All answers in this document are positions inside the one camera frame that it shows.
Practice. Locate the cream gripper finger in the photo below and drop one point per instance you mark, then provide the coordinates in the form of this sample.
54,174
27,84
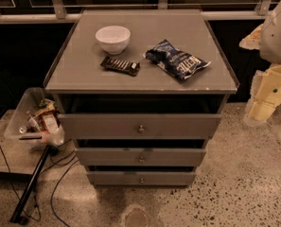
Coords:
260,106
252,41

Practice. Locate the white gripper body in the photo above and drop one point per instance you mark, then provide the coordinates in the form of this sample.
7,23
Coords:
277,37

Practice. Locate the grey top drawer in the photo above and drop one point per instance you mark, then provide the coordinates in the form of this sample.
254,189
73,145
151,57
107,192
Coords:
139,125

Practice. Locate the grey drawer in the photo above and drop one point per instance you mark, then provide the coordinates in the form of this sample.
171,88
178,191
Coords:
140,152
141,175
139,125

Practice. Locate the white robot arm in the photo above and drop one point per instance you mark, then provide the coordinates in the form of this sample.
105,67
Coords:
270,39

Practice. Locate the grey drawer cabinet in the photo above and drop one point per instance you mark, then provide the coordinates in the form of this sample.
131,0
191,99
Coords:
80,85

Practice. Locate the grey bottom drawer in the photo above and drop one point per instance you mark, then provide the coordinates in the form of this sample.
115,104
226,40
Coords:
141,175

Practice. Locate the grey middle drawer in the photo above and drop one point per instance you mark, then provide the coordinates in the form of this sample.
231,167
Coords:
140,152

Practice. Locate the blue kettle chips bag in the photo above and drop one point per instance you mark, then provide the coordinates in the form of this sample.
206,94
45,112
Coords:
179,64

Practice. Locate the dark striped snack bar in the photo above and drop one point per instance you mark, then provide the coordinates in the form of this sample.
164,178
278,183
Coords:
121,66

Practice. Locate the white ceramic bowl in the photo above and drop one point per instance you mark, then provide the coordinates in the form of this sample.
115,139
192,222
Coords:
113,39

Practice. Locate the brown labelled bottle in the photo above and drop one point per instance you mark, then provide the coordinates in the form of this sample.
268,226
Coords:
48,117

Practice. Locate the metal window railing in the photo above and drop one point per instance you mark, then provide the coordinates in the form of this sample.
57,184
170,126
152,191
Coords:
140,7

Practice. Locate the black metal pole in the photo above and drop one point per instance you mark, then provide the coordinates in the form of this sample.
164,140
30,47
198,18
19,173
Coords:
16,216

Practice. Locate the clear plastic bin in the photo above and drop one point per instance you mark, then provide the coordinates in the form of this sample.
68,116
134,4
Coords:
21,127

